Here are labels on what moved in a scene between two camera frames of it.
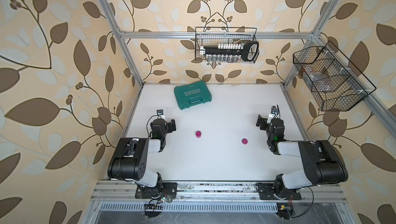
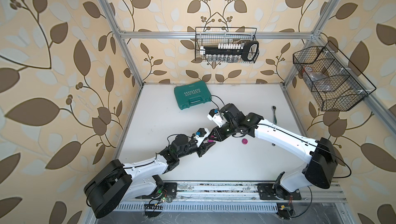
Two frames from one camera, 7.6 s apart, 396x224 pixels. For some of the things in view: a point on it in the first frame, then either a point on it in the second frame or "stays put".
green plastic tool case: [192, 94] stays put
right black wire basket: [336, 83] stays put
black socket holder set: [247, 50] stays put
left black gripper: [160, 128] → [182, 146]
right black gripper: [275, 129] → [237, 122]
